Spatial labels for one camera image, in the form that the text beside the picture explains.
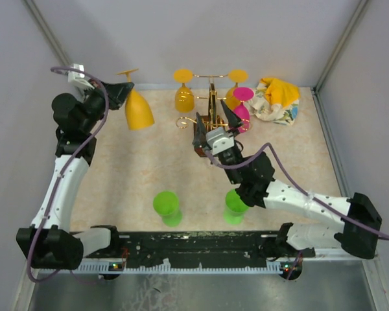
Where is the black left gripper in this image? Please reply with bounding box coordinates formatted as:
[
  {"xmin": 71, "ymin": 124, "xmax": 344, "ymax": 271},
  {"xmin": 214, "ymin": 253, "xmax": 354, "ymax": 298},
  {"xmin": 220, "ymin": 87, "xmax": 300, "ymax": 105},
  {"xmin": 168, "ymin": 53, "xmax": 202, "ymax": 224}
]
[{"xmin": 80, "ymin": 76, "xmax": 132, "ymax": 133}]

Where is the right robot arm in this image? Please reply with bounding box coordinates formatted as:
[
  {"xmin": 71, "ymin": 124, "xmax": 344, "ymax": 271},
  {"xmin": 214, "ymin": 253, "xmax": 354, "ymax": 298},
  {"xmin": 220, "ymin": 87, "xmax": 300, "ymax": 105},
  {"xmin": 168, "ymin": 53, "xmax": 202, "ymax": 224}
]
[{"xmin": 193, "ymin": 102, "xmax": 384, "ymax": 260}]

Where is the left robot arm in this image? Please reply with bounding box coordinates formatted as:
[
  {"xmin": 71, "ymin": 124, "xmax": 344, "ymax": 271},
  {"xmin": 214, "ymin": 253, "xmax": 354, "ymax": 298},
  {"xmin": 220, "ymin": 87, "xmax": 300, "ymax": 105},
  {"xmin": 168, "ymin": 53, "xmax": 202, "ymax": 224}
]
[{"xmin": 16, "ymin": 82, "xmax": 134, "ymax": 270}]

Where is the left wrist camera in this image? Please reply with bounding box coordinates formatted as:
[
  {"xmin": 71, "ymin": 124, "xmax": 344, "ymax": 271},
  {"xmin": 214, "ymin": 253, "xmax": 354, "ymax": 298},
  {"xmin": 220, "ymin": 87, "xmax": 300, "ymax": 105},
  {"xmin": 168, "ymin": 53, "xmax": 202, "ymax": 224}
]
[{"xmin": 67, "ymin": 63, "xmax": 95, "ymax": 94}]

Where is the yellow wine glass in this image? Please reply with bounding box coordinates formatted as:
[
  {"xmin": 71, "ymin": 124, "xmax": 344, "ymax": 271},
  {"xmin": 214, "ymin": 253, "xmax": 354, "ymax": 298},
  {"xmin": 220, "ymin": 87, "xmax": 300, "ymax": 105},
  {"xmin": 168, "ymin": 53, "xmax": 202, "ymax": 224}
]
[
  {"xmin": 173, "ymin": 68, "xmax": 195, "ymax": 113},
  {"xmin": 225, "ymin": 69, "xmax": 248, "ymax": 110},
  {"xmin": 124, "ymin": 87, "xmax": 155, "ymax": 130}
]

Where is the aluminium frame post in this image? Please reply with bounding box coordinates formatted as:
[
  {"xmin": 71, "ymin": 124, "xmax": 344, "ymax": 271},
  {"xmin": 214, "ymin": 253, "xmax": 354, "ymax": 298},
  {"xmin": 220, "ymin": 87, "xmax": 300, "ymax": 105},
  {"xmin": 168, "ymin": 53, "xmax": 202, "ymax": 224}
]
[
  {"xmin": 21, "ymin": 0, "xmax": 72, "ymax": 66},
  {"xmin": 312, "ymin": 0, "xmax": 371, "ymax": 93}
]

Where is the aluminium frame post left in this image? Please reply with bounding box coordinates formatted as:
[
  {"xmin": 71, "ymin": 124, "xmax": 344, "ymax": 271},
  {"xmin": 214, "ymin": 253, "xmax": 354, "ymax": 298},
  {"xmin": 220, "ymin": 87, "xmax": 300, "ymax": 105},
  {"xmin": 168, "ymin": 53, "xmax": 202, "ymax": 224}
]
[{"xmin": 21, "ymin": 0, "xmax": 72, "ymax": 66}]

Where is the green wine glass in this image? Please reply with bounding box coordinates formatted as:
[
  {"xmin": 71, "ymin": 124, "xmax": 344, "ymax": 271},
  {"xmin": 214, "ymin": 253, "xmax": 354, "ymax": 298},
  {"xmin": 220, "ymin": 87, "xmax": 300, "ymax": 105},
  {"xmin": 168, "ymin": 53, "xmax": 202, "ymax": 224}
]
[
  {"xmin": 153, "ymin": 190, "xmax": 182, "ymax": 227},
  {"xmin": 224, "ymin": 189, "xmax": 249, "ymax": 225}
]

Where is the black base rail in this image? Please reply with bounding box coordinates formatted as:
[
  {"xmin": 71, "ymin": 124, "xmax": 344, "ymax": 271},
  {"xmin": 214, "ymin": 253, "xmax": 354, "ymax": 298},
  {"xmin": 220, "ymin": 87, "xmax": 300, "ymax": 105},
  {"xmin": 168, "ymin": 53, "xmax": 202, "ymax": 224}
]
[{"xmin": 74, "ymin": 231, "xmax": 315, "ymax": 279}]

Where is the pink wine glass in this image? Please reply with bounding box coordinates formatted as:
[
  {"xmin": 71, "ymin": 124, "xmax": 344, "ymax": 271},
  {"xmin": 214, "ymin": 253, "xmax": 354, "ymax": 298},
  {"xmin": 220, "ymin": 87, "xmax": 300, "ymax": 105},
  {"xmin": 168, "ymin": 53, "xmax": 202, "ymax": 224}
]
[{"xmin": 233, "ymin": 87, "xmax": 254, "ymax": 133}]

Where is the aluminium frame post right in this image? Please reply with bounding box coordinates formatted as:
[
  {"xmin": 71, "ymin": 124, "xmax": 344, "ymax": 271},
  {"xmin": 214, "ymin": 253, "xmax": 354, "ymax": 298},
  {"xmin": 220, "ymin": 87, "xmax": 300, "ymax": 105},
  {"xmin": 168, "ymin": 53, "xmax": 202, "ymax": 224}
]
[{"xmin": 312, "ymin": 0, "xmax": 371, "ymax": 93}]

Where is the patterned crumpled cloth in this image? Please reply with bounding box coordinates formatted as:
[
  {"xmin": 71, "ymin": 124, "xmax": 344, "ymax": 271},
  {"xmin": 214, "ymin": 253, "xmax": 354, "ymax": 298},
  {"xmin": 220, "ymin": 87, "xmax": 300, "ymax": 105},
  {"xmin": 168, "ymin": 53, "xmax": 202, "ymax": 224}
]
[{"xmin": 245, "ymin": 77, "xmax": 300, "ymax": 126}]

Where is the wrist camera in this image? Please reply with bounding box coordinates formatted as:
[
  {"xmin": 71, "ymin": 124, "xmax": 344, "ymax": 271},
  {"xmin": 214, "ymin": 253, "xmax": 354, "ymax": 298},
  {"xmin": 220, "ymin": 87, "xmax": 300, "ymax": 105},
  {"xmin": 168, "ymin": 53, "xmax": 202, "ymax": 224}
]
[
  {"xmin": 67, "ymin": 63, "xmax": 95, "ymax": 94},
  {"xmin": 206, "ymin": 127, "xmax": 235, "ymax": 156}
]

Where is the gold black wine glass rack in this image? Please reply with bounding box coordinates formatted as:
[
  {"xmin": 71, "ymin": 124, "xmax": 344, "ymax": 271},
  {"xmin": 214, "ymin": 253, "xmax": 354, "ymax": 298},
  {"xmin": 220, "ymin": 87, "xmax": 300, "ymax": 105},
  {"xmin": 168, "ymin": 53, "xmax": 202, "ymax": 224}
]
[{"xmin": 176, "ymin": 73, "xmax": 251, "ymax": 159}]

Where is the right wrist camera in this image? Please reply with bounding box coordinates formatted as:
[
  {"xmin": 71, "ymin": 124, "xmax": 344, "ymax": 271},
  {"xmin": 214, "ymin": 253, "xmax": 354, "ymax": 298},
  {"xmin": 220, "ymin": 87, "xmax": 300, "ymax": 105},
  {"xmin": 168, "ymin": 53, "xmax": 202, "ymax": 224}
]
[{"xmin": 206, "ymin": 127, "xmax": 235, "ymax": 156}]

